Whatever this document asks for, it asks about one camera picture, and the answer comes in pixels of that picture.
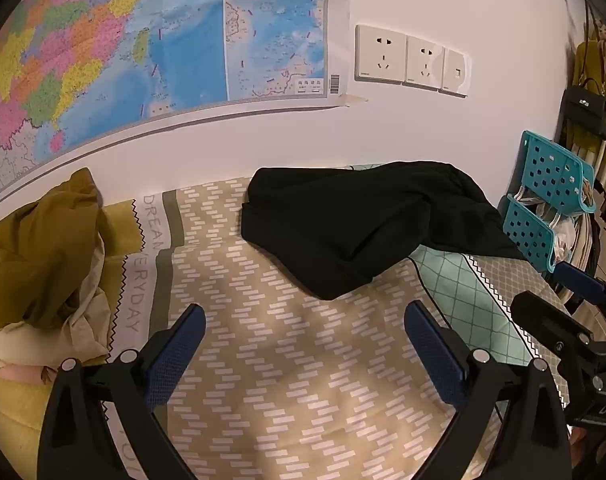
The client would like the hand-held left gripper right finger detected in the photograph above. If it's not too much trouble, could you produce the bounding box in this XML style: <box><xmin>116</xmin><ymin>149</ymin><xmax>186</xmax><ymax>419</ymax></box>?
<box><xmin>404</xmin><ymin>301</ymin><xmax>571</xmax><ymax>480</ymax></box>

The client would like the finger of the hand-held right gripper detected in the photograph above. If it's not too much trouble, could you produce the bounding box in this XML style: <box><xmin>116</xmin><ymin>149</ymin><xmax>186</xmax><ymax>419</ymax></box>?
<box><xmin>552</xmin><ymin>261</ymin><xmax>606</xmax><ymax>311</ymax></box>
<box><xmin>511</xmin><ymin>291</ymin><xmax>596</xmax><ymax>357</ymax></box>

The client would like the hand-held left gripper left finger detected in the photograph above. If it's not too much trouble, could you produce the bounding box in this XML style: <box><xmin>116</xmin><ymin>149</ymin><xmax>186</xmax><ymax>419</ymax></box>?
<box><xmin>37</xmin><ymin>303</ymin><xmax>207</xmax><ymax>480</ymax></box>

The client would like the black garment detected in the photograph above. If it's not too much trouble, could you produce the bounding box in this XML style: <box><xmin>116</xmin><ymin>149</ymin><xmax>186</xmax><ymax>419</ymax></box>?
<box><xmin>240</xmin><ymin>160</ymin><xmax>526</xmax><ymax>301</ymax></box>

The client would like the teal plastic basket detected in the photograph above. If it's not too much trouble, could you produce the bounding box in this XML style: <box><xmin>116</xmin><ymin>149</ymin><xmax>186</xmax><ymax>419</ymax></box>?
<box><xmin>519</xmin><ymin>130</ymin><xmax>596</xmax><ymax>214</ymax></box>
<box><xmin>503</xmin><ymin>194</ymin><xmax>556</xmax><ymax>274</ymax></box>

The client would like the cream cloth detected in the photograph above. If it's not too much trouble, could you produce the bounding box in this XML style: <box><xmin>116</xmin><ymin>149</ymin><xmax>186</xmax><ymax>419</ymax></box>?
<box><xmin>0</xmin><ymin>240</ymin><xmax>112</xmax><ymax>372</ymax></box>

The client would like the patterned bed sheet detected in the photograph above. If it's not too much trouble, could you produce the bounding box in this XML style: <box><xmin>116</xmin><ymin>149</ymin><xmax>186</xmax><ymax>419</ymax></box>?
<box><xmin>0</xmin><ymin>162</ymin><xmax>571</xmax><ymax>480</ymax></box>

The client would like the olive yellow cloth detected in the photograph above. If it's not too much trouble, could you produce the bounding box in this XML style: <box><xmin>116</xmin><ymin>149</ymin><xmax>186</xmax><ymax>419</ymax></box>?
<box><xmin>0</xmin><ymin>167</ymin><xmax>110</xmax><ymax>333</ymax></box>

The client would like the black handbag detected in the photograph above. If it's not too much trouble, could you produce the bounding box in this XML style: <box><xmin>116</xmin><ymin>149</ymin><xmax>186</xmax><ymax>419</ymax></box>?
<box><xmin>558</xmin><ymin>78</ymin><xmax>606</xmax><ymax>140</ymax></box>

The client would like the yellow hanging garment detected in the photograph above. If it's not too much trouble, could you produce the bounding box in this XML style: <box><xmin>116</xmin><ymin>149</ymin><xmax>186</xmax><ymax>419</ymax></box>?
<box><xmin>572</xmin><ymin>40</ymin><xmax>606</xmax><ymax>161</ymax></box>

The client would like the large white wall socket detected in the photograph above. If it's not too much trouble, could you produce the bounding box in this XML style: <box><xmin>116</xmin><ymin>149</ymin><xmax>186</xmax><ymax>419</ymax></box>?
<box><xmin>354</xmin><ymin>23</ymin><xmax>409</xmax><ymax>84</ymax></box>

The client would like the colourful wall map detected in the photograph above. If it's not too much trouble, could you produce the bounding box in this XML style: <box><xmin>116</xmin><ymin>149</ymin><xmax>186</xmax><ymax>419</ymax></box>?
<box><xmin>0</xmin><ymin>0</ymin><xmax>351</xmax><ymax>206</ymax></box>

